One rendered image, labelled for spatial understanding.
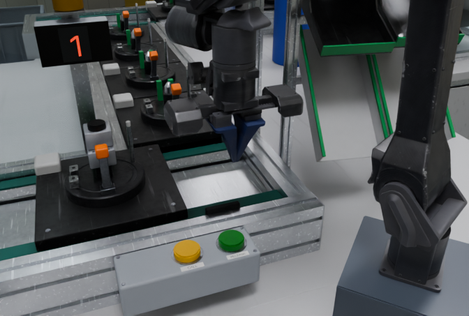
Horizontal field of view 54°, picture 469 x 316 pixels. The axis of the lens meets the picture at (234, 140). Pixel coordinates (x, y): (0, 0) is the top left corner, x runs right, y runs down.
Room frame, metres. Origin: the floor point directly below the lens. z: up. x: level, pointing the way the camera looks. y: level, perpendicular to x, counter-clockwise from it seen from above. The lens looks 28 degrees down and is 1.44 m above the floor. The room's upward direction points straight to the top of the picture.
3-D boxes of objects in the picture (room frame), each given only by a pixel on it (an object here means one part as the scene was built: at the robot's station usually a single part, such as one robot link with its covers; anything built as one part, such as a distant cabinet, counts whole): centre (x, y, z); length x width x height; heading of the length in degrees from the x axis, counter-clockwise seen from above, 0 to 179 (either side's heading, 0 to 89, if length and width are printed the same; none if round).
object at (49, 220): (0.69, 0.23, 0.96); 0.24 x 0.24 x 0.02; 20
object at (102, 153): (0.65, 0.22, 1.04); 0.04 x 0.02 x 0.08; 20
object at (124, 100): (0.99, 0.15, 1.01); 0.24 x 0.24 x 0.13; 20
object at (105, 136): (0.70, 0.24, 1.06); 0.08 x 0.04 x 0.07; 20
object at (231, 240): (0.54, 0.00, 0.96); 0.04 x 0.04 x 0.02
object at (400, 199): (0.39, -0.20, 1.15); 0.09 x 0.07 x 0.06; 138
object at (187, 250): (0.52, 0.07, 0.96); 0.04 x 0.04 x 0.02
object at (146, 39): (1.68, 0.40, 1.01); 0.24 x 0.24 x 0.13; 20
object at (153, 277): (0.52, 0.07, 0.93); 0.21 x 0.07 x 0.06; 110
